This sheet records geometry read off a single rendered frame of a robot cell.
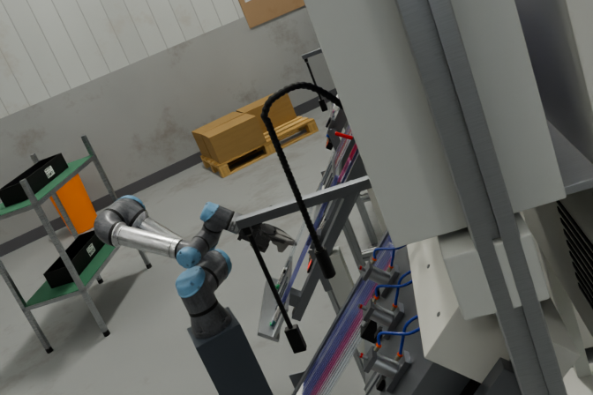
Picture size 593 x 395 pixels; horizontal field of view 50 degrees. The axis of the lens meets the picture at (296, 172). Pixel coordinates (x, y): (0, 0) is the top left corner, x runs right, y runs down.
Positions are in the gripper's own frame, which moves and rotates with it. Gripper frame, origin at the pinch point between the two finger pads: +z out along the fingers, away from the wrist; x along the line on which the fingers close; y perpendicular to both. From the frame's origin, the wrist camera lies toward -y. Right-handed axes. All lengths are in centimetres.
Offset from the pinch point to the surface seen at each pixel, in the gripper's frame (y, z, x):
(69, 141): 197, -218, -410
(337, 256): -20.9, 9.4, 39.8
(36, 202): 99, -134, -117
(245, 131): 104, -49, -391
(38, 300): 166, -118, -121
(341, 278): -14.6, 13.3, 39.9
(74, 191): 217, -181, -351
